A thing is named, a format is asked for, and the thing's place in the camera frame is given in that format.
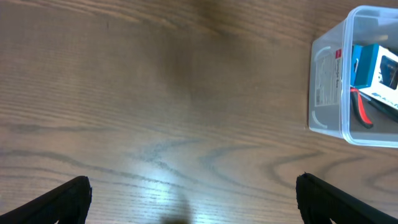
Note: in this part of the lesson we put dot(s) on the blue white cardboard box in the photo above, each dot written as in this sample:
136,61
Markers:
374,73

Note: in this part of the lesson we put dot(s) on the red handled pliers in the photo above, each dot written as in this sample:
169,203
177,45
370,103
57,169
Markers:
359,111

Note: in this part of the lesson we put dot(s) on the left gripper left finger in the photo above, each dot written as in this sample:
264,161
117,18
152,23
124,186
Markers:
68,203

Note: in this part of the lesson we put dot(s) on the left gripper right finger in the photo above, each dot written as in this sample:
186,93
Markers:
320,202

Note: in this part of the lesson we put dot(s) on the clear plastic storage container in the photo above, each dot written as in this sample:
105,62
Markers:
330,111

